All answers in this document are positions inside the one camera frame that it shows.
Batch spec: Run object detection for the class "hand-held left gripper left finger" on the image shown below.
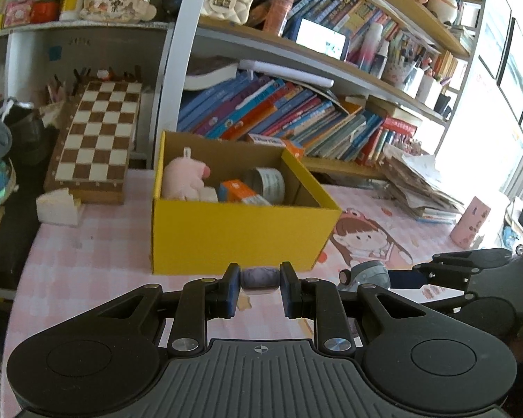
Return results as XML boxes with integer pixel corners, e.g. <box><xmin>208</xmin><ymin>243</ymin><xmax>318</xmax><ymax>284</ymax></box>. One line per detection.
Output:
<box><xmin>95</xmin><ymin>262</ymin><xmax>242</xmax><ymax>357</ymax></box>

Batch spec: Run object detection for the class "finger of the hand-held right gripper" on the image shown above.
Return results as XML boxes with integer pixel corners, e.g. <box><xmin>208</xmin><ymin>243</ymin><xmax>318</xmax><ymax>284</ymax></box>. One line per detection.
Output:
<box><xmin>387</xmin><ymin>247</ymin><xmax>514</xmax><ymax>291</ymax></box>
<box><xmin>426</xmin><ymin>292</ymin><xmax>477</xmax><ymax>315</ymax></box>

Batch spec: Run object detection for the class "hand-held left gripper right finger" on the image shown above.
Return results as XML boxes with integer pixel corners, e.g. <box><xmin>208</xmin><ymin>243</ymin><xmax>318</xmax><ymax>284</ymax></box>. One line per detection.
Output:
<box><xmin>279</xmin><ymin>262</ymin><xmax>429</xmax><ymax>355</ymax></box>

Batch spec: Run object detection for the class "small mauve roll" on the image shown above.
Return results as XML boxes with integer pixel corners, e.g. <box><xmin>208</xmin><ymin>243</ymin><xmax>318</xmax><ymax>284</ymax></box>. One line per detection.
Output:
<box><xmin>241</xmin><ymin>267</ymin><xmax>281</xmax><ymax>290</ymax></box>

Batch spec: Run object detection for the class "grey rounded gadget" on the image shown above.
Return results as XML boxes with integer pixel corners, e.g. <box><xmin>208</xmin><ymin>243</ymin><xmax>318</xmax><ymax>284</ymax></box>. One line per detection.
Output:
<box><xmin>338</xmin><ymin>260</ymin><xmax>391</xmax><ymax>290</ymax></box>

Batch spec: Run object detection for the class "yellow cardboard box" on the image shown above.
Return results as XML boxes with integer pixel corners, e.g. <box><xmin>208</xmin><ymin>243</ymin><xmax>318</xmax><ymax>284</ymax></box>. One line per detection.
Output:
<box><xmin>150</xmin><ymin>130</ymin><xmax>343</xmax><ymax>276</ymax></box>

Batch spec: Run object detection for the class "white mug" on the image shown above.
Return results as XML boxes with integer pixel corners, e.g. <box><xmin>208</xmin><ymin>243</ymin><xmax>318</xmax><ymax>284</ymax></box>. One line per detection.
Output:
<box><xmin>244</xmin><ymin>168</ymin><xmax>286</xmax><ymax>204</ymax></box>

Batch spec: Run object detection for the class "pink plush pig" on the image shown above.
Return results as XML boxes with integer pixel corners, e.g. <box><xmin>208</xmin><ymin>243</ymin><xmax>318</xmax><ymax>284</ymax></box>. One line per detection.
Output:
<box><xmin>162</xmin><ymin>148</ymin><xmax>212</xmax><ymax>201</ymax></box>

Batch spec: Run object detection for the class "pink cylindrical bottle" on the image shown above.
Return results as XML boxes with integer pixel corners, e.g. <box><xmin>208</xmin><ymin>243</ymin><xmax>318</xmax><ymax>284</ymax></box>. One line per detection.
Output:
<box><xmin>450</xmin><ymin>196</ymin><xmax>491</xmax><ymax>248</ymax></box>

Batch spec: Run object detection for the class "stack of loose papers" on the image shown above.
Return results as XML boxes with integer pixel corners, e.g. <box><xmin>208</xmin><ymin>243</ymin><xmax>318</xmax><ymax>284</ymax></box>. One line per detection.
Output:
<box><xmin>381</xmin><ymin>144</ymin><xmax>465</xmax><ymax>226</ymax></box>

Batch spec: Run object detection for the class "small orange box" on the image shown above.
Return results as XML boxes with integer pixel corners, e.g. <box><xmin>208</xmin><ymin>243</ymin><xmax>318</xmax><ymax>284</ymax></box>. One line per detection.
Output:
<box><xmin>219</xmin><ymin>179</ymin><xmax>273</xmax><ymax>207</ymax></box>

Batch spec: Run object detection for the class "pink checked printed tablecloth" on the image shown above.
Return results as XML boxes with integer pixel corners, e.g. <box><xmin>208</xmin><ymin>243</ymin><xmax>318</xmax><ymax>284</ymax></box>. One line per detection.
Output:
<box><xmin>0</xmin><ymin>168</ymin><xmax>523</xmax><ymax>418</ymax></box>

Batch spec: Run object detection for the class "orange and white carton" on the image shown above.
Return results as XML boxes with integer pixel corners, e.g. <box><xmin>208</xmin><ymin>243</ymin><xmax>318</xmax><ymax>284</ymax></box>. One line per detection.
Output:
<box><xmin>246</xmin><ymin>133</ymin><xmax>306</xmax><ymax>158</ymax></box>

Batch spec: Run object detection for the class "row of colourful books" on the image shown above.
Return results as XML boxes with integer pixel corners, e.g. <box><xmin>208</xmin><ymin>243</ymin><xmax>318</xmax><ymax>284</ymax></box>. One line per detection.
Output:
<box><xmin>176</xmin><ymin>74</ymin><xmax>419</xmax><ymax>166</ymax></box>

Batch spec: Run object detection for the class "white foam block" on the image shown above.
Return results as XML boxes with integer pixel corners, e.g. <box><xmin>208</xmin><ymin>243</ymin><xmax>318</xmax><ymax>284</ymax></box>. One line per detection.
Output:
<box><xmin>36</xmin><ymin>188</ymin><xmax>83</xmax><ymax>227</ymax></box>

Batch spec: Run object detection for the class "white pen holder with pens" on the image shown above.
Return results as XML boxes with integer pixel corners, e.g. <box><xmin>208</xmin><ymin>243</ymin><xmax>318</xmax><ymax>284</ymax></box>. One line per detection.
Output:
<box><xmin>384</xmin><ymin>44</ymin><xmax>419</xmax><ymax>96</ymax></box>

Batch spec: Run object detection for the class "wooden chessboard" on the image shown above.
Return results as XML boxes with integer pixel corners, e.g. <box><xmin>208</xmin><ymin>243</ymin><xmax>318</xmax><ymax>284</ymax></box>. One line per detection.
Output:
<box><xmin>44</xmin><ymin>79</ymin><xmax>142</xmax><ymax>204</ymax></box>

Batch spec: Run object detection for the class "thick white paged book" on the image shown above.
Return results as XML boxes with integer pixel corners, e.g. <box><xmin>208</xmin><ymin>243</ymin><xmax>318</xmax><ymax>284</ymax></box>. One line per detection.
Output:
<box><xmin>185</xmin><ymin>63</ymin><xmax>240</xmax><ymax>92</ymax></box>

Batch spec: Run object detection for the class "white pink spray bottle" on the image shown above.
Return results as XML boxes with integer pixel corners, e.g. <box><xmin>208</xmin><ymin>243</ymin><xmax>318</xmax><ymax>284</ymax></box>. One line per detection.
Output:
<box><xmin>359</xmin><ymin>22</ymin><xmax>384</xmax><ymax>72</ymax></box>

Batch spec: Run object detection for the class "white desk lamp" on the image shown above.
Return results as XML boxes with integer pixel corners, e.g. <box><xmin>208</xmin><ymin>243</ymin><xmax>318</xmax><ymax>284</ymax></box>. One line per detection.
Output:
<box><xmin>150</xmin><ymin>0</ymin><xmax>334</xmax><ymax>170</ymax></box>

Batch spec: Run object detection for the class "tablet with lit screen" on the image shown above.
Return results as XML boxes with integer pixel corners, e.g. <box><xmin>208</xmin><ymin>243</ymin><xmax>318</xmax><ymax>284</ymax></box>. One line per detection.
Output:
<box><xmin>295</xmin><ymin>17</ymin><xmax>350</xmax><ymax>61</ymax></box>

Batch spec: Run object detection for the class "black bag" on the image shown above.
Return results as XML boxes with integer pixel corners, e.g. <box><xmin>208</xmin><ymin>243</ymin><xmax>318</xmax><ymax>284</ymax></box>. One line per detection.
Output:
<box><xmin>2</xmin><ymin>100</ymin><xmax>48</xmax><ymax>166</ymax></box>

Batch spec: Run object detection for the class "wooden bookshelf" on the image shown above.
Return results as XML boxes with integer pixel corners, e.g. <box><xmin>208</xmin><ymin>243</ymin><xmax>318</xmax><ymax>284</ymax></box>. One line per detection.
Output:
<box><xmin>0</xmin><ymin>0</ymin><xmax>493</xmax><ymax>184</ymax></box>

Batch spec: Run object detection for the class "white and brown plush toy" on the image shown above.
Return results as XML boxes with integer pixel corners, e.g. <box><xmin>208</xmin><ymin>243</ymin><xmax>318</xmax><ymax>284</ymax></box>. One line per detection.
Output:
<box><xmin>427</xmin><ymin>0</ymin><xmax>460</xmax><ymax>27</ymax></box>

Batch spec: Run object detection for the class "row of dark blue books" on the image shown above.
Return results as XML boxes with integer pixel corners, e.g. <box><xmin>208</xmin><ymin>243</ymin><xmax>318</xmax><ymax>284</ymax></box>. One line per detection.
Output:
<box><xmin>288</xmin><ymin>0</ymin><xmax>404</xmax><ymax>48</ymax></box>

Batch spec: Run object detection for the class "orange bottle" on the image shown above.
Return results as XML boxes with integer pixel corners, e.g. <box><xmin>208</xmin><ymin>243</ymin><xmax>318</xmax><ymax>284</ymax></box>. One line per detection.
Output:
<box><xmin>263</xmin><ymin>0</ymin><xmax>298</xmax><ymax>36</ymax></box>

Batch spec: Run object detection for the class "red bottle with cream cap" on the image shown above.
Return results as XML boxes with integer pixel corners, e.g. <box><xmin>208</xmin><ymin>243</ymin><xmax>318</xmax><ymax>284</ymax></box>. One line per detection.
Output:
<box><xmin>30</xmin><ymin>0</ymin><xmax>62</xmax><ymax>24</ymax></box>

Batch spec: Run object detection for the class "small pink box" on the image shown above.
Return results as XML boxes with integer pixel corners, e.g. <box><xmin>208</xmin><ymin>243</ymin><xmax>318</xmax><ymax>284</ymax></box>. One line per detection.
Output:
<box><xmin>3</xmin><ymin>0</ymin><xmax>38</xmax><ymax>28</ymax></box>

